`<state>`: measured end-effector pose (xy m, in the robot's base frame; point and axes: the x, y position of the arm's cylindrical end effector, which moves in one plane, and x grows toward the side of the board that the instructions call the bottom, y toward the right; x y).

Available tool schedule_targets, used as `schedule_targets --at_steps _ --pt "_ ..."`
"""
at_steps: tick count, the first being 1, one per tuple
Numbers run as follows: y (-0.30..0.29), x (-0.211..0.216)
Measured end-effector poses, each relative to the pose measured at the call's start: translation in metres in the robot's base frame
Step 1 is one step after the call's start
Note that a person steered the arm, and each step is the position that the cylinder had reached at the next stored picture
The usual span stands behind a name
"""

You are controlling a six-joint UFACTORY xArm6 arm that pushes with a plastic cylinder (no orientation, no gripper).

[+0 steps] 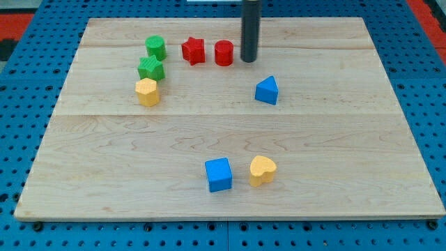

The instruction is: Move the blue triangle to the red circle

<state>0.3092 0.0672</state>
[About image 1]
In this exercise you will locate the red star block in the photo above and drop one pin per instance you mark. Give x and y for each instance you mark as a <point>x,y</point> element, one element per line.
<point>193,50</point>

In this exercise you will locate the green cylinder block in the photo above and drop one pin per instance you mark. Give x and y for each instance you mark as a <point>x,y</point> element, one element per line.
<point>155,46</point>

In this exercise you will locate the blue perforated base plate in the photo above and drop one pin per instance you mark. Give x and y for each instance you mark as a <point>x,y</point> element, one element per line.
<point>36,70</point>

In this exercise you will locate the blue triangle block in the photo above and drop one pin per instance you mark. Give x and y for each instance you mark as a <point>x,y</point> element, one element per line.
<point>267,91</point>

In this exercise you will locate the red cylinder block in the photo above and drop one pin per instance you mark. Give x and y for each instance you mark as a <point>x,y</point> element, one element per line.
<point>223,50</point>

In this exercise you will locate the yellow heart block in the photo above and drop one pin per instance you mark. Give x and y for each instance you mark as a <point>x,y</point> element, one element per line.
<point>261,170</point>

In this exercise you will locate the green star block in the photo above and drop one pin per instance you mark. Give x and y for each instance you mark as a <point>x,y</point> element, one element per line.
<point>150,67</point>

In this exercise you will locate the light wooden board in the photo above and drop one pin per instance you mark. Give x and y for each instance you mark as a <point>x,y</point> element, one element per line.
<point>342,146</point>

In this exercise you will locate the yellow hexagon block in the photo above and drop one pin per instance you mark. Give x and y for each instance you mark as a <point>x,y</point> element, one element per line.
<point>147,92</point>

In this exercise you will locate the blue cube block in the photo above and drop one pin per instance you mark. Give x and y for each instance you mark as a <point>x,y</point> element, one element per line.
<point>219,175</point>

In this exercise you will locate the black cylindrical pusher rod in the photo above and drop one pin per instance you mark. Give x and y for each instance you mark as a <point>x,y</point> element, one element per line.
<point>250,26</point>

